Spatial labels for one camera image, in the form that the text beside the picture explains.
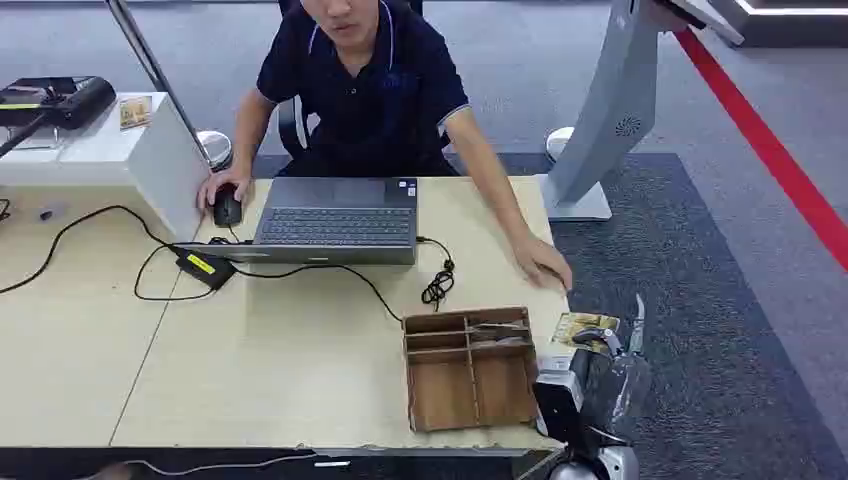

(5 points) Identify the person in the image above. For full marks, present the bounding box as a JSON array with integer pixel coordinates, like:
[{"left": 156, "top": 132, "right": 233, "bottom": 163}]
[{"left": 196, "top": 0, "right": 574, "bottom": 293}]

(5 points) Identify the thin white cable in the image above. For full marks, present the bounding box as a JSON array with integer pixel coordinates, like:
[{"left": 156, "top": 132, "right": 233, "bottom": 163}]
[{"left": 122, "top": 452, "right": 321, "bottom": 480}]

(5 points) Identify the robot right hand grey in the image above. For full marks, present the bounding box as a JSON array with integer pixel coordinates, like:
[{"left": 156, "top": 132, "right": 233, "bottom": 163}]
[{"left": 571, "top": 294, "right": 655, "bottom": 440}]

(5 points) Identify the black computer mouse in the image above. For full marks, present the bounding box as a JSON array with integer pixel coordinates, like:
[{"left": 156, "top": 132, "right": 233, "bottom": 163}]
[{"left": 211, "top": 183, "right": 244, "bottom": 230}]

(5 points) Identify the grey slanted pole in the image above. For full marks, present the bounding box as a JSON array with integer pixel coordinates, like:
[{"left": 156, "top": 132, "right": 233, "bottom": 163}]
[{"left": 105, "top": 0, "right": 215, "bottom": 168}]

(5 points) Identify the round chrome base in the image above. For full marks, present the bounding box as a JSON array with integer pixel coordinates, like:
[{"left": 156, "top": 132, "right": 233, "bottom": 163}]
[{"left": 196, "top": 129, "right": 235, "bottom": 172}]

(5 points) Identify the bundled black cable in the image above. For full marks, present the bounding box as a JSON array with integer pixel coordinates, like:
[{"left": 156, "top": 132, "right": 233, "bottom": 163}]
[{"left": 415, "top": 235, "right": 458, "bottom": 314}]

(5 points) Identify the black power adapter yellow label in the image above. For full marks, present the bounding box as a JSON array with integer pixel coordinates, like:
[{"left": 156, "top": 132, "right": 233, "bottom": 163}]
[{"left": 174, "top": 249, "right": 238, "bottom": 291}]

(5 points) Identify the small card on cabinet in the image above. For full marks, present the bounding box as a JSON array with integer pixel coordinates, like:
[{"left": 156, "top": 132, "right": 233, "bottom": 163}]
[{"left": 119, "top": 95, "right": 154, "bottom": 130}]

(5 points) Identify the grey kiosk stand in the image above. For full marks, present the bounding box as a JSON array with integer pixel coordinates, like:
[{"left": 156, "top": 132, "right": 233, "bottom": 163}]
[{"left": 539, "top": 0, "right": 747, "bottom": 223}]

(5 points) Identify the black desktop device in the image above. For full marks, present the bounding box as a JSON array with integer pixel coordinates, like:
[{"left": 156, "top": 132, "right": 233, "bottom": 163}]
[{"left": 0, "top": 75, "right": 118, "bottom": 160}]

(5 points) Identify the white cabinet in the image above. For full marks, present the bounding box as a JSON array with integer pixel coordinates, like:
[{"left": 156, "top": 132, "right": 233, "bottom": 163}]
[{"left": 0, "top": 91, "right": 213, "bottom": 244}]

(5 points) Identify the long black power cable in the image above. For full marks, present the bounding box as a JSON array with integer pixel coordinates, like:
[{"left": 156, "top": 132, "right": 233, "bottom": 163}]
[{"left": 0, "top": 204, "right": 220, "bottom": 303}]

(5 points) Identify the person's left hand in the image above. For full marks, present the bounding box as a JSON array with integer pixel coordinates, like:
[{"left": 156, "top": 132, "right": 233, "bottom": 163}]
[{"left": 512, "top": 234, "right": 574, "bottom": 293}]

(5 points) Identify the wooden card box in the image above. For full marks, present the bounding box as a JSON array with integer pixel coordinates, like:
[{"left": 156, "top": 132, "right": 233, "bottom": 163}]
[{"left": 401, "top": 305, "right": 541, "bottom": 434}]

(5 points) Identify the black adapter output cable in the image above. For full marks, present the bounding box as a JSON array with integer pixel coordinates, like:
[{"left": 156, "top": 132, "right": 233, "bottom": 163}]
[{"left": 231, "top": 263, "right": 405, "bottom": 324}]

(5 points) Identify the red floor tape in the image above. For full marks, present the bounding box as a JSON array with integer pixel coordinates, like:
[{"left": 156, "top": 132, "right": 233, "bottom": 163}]
[{"left": 672, "top": 26, "right": 848, "bottom": 274}]

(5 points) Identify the card in wooden box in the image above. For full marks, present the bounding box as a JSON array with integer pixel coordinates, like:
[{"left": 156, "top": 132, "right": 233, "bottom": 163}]
[
  {"left": 470, "top": 335, "right": 535, "bottom": 350},
  {"left": 467, "top": 321, "right": 531, "bottom": 334}
]

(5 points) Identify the person's right hand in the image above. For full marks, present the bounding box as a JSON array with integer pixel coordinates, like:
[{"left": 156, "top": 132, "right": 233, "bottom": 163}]
[{"left": 196, "top": 165, "right": 254, "bottom": 215}]

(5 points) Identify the printed card with gold picture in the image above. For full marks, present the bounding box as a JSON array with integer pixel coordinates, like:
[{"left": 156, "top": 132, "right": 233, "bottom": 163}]
[{"left": 551, "top": 311, "right": 622, "bottom": 355}]

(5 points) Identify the grey laptop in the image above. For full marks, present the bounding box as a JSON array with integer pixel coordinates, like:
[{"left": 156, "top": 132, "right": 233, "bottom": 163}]
[{"left": 175, "top": 175, "right": 420, "bottom": 267}]

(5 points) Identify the dark platform with light strip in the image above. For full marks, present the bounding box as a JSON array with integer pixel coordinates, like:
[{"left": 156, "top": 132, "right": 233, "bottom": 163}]
[{"left": 707, "top": 0, "right": 848, "bottom": 49}]

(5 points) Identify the round white base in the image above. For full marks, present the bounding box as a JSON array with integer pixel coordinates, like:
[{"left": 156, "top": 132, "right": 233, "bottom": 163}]
[{"left": 544, "top": 125, "right": 576, "bottom": 164}]

